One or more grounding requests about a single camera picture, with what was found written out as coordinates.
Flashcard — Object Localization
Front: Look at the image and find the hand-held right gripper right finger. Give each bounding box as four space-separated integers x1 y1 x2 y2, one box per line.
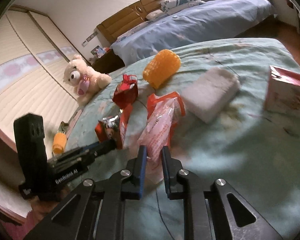
161 145 284 240

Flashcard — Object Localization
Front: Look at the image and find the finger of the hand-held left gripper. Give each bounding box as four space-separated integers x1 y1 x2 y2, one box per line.
86 139 117 160
65 142 102 157

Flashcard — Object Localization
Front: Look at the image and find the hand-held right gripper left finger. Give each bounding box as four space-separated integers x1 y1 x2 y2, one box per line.
22 145 148 240

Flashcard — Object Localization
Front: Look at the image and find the red cartoon snack packet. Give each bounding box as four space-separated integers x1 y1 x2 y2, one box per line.
95 104 133 150

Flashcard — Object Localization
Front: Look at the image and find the orange clear plastic bag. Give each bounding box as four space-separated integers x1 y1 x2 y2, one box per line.
137 91 186 183

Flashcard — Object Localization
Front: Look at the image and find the white foam pad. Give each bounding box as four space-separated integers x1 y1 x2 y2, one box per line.
181 67 240 123

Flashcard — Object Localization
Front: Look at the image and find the orange ridged plastic toy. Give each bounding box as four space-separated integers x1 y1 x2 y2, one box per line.
142 49 182 89

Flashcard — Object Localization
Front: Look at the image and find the white and red carton box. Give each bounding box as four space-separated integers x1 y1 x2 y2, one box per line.
264 64 300 120

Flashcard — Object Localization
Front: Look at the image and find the cream teddy bear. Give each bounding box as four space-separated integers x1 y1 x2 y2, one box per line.
63 54 112 107

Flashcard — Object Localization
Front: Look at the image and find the cream sliding door wardrobe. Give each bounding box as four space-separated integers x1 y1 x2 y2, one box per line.
0 6 87 227

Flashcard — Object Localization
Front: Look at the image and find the dark wooden nightstand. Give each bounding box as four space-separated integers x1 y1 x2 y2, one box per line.
91 49 125 74

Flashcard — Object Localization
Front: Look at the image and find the flat patterned pillow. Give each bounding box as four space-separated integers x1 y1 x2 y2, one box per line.
116 31 140 43

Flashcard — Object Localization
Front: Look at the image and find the wooden headboard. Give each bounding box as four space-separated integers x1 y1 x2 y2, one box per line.
97 0 163 44

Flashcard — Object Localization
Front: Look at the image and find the white pillow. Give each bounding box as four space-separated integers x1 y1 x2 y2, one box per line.
145 9 165 21

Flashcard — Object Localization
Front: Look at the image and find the blue sheet bed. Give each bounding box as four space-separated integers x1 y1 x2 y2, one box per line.
110 0 275 65

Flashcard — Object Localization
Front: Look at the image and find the folded blue white quilt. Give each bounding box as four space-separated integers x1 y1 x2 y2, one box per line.
161 0 207 15

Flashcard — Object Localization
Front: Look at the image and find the wall switch panel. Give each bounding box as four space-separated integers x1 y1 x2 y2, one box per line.
81 32 98 47

